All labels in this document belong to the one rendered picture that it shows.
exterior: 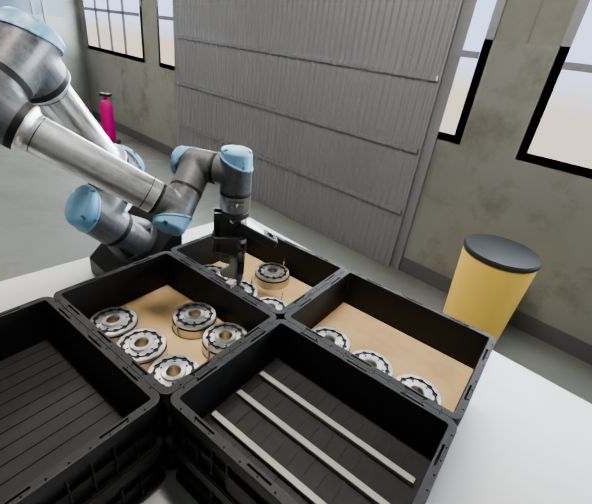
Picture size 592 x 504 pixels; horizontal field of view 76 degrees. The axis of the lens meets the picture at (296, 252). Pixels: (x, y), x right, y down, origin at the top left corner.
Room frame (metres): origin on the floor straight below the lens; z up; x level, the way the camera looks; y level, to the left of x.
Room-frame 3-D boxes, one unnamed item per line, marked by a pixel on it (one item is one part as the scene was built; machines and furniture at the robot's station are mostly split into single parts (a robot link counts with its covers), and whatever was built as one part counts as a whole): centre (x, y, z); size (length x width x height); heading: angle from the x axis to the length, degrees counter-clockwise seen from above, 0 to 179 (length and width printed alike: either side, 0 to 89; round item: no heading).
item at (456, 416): (0.68, -0.23, 0.92); 0.40 x 0.30 x 0.02; 56
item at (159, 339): (0.60, 0.30, 0.86); 0.10 x 0.10 x 0.01
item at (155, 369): (0.53, 0.21, 0.86); 0.10 x 0.10 x 0.01
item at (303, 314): (0.68, -0.23, 0.87); 0.40 x 0.30 x 0.11; 56
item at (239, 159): (0.87, 0.17, 1.18); 0.09 x 0.08 x 0.11; 78
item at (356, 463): (0.43, -0.07, 0.87); 0.40 x 0.30 x 0.11; 56
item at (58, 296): (0.65, 0.26, 0.92); 0.40 x 0.30 x 0.02; 56
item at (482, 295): (1.87, -1.10, 0.31); 0.39 x 0.39 x 0.62
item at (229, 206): (0.86, 0.16, 1.10); 0.08 x 0.08 x 0.05
